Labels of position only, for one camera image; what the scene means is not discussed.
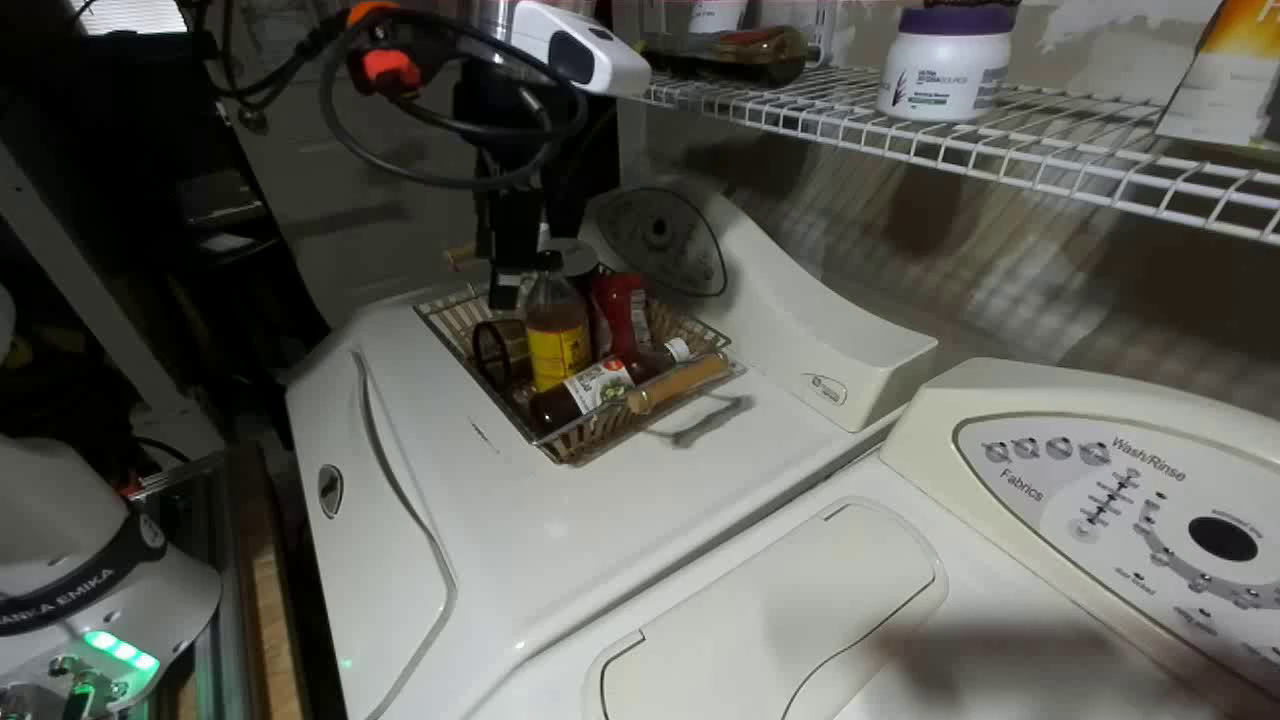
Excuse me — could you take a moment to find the grey metal frame beam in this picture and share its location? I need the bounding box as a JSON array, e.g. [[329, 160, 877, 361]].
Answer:
[[0, 137, 227, 465]]

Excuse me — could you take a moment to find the wooden platform board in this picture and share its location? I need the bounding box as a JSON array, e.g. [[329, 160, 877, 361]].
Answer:
[[244, 531, 311, 720]]

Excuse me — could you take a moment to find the red bottle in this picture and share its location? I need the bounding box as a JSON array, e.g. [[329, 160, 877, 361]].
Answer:
[[590, 270, 662, 382]]

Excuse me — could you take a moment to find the white top-load washing machine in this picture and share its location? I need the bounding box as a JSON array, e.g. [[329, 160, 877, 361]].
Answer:
[[465, 358, 1280, 720]]

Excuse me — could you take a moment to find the brown bottle with white label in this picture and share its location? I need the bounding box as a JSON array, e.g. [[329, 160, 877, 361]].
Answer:
[[527, 358, 643, 440]]

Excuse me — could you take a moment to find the dark can with white rim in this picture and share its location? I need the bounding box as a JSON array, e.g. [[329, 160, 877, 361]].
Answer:
[[474, 312, 536, 402]]

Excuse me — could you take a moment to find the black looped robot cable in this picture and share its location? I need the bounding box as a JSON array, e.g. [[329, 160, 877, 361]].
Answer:
[[315, 5, 591, 194]]

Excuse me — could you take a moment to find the white laundry dryer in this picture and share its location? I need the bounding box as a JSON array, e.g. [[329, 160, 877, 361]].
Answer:
[[282, 169, 946, 720]]

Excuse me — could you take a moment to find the wire and wicker basket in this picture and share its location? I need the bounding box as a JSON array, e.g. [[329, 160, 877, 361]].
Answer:
[[414, 274, 741, 469]]

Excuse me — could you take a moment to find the white wire shelf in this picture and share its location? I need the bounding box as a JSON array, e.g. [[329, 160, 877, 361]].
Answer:
[[617, 54, 1280, 254]]

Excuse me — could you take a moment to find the amber bottle with yellow label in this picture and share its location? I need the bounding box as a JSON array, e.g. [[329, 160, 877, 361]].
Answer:
[[520, 270, 596, 402]]

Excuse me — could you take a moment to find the orange cardboard box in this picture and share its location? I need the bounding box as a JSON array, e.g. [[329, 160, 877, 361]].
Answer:
[[1153, 0, 1280, 153]]

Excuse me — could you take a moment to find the orange cable clip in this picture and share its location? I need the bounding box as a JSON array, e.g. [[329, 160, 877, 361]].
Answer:
[[346, 0, 434, 100]]

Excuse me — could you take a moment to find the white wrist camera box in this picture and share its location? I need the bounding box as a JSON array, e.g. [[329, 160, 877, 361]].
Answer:
[[512, 0, 656, 100]]

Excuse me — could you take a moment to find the white jar with purple lid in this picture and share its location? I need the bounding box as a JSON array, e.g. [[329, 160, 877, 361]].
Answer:
[[877, 0, 1019, 128]]

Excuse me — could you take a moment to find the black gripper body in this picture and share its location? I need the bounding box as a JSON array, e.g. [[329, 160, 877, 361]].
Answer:
[[456, 55, 591, 265]]

